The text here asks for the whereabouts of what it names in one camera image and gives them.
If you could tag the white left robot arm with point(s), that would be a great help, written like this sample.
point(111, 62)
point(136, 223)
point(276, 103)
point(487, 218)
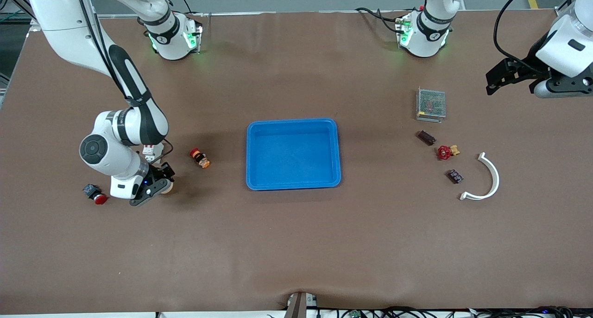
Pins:
point(431, 30)

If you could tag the blue plastic tray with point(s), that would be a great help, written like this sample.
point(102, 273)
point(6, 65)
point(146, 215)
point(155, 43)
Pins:
point(294, 153)

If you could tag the white red circuit breaker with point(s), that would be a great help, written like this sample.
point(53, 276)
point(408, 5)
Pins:
point(150, 156)

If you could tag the red mushroom push button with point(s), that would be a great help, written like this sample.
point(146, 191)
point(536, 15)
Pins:
point(95, 193)

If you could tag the orange black emergency stop switch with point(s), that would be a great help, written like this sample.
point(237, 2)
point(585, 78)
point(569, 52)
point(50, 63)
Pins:
point(200, 158)

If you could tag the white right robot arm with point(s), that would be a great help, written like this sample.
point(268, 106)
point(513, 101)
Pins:
point(69, 30)

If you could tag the metal mesh power supply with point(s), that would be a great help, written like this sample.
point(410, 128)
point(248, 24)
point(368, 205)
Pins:
point(431, 104)

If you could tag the white curved plastic clamp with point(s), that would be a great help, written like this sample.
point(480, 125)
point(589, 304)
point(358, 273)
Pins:
point(496, 179)

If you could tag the aluminium frame post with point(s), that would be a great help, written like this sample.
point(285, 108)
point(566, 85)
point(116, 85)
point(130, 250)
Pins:
point(562, 13)
point(34, 22)

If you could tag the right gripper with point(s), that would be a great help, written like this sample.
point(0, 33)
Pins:
point(162, 171)

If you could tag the brown table mat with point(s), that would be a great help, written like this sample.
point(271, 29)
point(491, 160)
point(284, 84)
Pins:
point(296, 239)

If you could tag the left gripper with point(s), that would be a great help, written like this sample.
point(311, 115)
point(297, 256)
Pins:
point(528, 69)

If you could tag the aluminium table edge rail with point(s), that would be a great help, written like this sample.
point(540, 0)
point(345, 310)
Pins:
point(278, 14)

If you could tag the brass valve red handwheel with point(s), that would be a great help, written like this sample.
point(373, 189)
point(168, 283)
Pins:
point(444, 152)

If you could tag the light blue call bell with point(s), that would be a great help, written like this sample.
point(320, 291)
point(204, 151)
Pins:
point(168, 188)

